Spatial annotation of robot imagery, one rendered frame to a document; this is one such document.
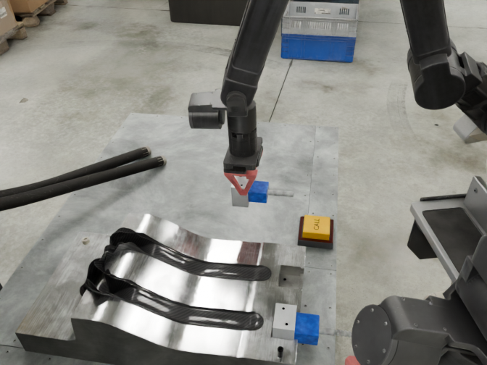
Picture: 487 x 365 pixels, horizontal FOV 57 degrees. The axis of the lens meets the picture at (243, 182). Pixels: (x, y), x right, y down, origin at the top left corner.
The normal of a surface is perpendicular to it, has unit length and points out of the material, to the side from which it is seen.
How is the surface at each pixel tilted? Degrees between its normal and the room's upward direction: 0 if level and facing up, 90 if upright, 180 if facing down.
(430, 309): 21
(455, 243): 0
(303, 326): 0
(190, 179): 0
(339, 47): 91
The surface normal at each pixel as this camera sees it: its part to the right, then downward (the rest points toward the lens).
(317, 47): -0.21, 0.62
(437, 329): 0.34, -0.77
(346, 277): -0.01, -0.79
